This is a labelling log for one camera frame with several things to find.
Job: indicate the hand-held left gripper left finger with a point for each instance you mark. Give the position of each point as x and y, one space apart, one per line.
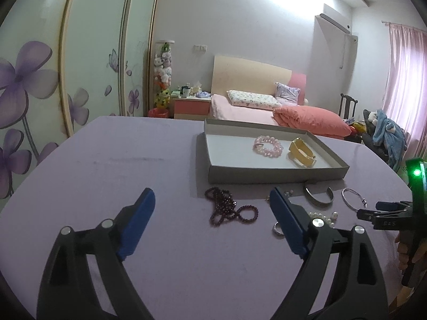
138 220

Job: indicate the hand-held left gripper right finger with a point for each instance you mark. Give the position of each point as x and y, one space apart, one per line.
285 221

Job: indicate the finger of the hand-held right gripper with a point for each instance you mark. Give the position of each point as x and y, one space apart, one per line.
377 218
393 205

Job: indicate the thin silver bangle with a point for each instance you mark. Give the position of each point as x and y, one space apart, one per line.
347 206

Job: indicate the grey cardboard box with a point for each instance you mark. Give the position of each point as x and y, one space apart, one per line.
233 155

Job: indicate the person's right hand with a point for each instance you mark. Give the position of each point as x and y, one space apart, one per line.
403 251

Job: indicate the cluster of small bead earrings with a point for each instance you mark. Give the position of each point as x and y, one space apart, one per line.
289 192

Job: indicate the blue plush robe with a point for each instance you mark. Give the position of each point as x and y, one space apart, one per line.
388 133

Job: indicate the yellow bangle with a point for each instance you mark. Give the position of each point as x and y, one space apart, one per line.
295 146

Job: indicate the coral duvet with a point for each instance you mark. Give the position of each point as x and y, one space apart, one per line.
310 120

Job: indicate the dark wooden chair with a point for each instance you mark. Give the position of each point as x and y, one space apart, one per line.
347 106

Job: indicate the red bin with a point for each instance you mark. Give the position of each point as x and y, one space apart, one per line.
157 112

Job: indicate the bed with pink sheet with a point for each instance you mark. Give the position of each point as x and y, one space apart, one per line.
233 111

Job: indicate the pink curtain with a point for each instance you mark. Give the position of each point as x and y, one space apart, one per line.
407 83

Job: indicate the pink and white nightstand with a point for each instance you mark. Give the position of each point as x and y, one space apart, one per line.
190 108

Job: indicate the floral pillow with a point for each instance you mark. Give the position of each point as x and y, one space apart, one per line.
253 99

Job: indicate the purple pillow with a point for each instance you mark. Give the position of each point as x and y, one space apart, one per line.
287 93

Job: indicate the clear tube of plush toys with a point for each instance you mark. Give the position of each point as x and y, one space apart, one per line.
163 73

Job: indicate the bed with pink bedding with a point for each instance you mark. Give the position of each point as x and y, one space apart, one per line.
247 73

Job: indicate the flower print wardrobe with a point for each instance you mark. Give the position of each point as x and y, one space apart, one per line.
93 56

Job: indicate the white wall socket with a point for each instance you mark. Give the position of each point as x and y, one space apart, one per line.
200 48

